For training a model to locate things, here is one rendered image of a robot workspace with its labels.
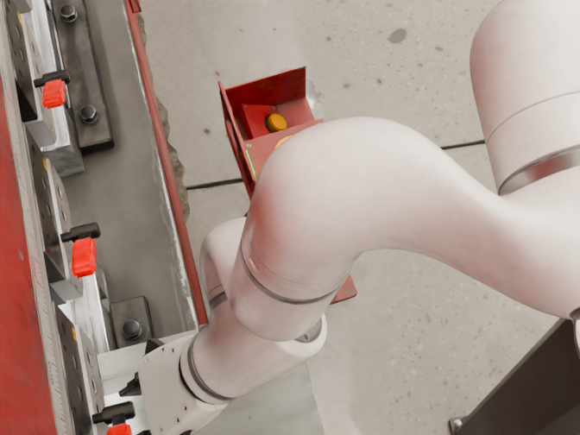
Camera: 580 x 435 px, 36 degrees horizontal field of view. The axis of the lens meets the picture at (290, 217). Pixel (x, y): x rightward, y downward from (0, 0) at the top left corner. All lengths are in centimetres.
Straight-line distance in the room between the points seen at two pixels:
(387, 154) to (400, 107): 194
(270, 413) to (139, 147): 52
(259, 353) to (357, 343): 134
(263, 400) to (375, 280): 115
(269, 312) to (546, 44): 30
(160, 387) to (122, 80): 64
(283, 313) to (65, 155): 75
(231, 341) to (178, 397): 13
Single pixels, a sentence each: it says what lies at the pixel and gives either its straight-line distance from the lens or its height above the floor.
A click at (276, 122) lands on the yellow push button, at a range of 162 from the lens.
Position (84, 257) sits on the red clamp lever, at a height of 131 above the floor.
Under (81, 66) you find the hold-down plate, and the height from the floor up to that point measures 91.
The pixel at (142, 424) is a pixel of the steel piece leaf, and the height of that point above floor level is 100.
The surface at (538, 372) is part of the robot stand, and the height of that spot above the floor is 77.
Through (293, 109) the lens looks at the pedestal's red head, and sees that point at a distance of 166.
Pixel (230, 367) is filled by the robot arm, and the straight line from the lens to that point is 92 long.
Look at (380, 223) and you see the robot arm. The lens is 56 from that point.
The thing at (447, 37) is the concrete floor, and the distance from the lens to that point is 263.
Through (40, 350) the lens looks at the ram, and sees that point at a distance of 78.
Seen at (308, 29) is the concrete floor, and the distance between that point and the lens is 261.
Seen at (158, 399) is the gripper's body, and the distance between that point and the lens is 104.
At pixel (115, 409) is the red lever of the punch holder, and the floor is 126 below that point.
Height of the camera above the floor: 214
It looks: 67 degrees down
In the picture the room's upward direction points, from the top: 2 degrees counter-clockwise
